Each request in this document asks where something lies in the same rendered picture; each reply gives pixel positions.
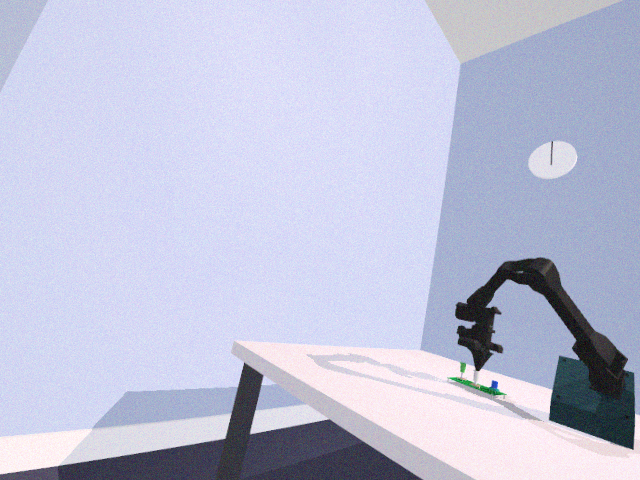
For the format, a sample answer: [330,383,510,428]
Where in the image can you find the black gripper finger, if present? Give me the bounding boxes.
[479,352,494,371]
[467,348,487,371]

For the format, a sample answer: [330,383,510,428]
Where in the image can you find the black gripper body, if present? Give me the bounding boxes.
[458,323,504,353]

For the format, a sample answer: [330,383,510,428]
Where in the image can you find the green circuit board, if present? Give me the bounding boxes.
[447,362,507,400]

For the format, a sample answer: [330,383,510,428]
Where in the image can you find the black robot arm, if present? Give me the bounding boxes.
[455,258,628,399]

